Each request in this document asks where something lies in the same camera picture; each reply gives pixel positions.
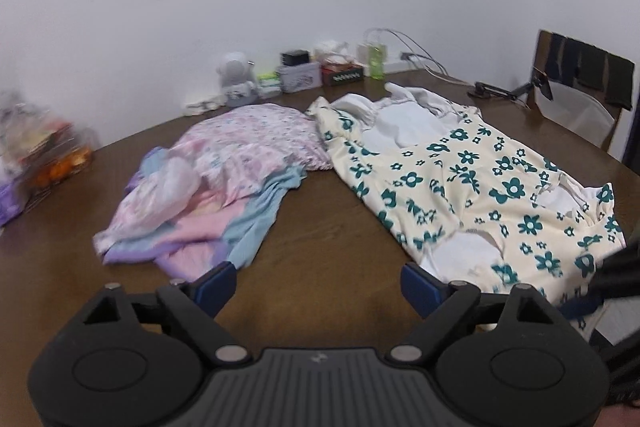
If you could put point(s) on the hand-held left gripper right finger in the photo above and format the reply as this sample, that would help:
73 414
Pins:
419 289

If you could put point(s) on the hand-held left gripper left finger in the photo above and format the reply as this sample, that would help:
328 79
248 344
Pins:
218 287

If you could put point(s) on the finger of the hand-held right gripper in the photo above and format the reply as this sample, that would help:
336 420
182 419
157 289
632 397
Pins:
582 306

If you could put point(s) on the cream green floral dress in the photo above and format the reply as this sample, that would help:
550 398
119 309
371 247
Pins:
450 187

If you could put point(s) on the pastel pink blue garment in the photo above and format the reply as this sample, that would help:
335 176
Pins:
200 227

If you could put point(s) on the pink floral garment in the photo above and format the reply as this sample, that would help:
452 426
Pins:
250 142

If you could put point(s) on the white crumpled cloth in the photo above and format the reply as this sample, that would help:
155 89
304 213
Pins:
202 104

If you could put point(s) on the wooden chair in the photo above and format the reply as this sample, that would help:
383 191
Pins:
585 72

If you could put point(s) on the white round gadget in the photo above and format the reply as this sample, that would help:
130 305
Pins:
236 79

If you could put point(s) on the green white small packet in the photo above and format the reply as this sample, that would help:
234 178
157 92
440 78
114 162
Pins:
269 84

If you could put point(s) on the clear bag of snacks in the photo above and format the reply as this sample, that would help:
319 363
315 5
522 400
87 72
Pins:
47 147

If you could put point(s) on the purple packet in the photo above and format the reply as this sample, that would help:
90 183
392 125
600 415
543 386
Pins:
11 204

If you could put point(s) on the grey tin box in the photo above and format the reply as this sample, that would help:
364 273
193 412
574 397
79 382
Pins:
299 78

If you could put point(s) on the red black box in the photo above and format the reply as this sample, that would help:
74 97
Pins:
342 74

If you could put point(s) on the green bottle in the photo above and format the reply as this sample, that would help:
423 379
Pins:
377 61

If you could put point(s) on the small black box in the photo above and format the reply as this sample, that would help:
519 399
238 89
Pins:
294 57

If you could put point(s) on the white plastic bag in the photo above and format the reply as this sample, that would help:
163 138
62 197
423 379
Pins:
331 49

